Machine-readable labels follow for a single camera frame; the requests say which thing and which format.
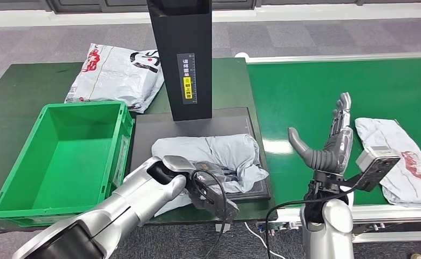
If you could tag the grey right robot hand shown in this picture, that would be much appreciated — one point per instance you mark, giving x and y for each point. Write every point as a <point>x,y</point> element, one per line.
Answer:
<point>334,157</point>

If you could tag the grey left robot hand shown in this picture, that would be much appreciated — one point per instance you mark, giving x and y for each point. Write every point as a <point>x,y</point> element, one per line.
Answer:
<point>207,193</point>

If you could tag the plain grey parcel bag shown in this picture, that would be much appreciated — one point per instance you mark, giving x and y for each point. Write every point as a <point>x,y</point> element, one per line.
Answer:
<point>228,153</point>

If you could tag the white parcel with red print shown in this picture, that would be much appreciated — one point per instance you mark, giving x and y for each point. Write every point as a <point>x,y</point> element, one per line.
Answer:
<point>385,136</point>

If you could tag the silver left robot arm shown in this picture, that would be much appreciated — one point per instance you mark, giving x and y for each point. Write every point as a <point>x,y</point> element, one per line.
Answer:
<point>135,200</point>

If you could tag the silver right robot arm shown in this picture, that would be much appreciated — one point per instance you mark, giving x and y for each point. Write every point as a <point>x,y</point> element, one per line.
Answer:
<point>332,228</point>

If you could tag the green conveyor belt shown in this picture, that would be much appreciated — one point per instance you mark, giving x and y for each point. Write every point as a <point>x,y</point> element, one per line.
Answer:
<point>321,89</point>

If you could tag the large white red-black printed parcel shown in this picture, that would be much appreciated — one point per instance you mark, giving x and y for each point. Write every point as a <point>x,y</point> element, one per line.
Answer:
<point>117,75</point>

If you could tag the white table foot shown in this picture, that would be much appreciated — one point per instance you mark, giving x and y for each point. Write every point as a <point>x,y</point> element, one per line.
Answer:
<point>223,228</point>

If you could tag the black scanner platform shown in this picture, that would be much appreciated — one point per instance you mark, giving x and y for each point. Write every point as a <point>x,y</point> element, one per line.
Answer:
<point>228,121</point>

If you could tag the small green circuit board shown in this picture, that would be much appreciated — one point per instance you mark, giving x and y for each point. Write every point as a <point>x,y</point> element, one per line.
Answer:
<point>275,227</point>

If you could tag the black yellow column label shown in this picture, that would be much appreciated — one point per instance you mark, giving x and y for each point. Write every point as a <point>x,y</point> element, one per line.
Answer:
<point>187,78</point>

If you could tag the small tan object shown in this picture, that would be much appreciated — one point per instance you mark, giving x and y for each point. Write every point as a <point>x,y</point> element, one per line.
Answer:
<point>417,256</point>

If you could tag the green plastic crate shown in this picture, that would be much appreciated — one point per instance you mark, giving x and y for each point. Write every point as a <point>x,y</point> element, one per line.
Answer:
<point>53,161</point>

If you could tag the black scanner column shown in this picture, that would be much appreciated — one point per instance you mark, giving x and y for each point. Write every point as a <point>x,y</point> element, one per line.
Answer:
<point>182,35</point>

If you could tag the dark green table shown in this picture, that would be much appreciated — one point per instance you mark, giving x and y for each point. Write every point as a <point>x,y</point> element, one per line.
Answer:
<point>17,93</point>

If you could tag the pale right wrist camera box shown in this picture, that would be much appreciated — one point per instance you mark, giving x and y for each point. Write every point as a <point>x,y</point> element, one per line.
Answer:
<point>378,161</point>

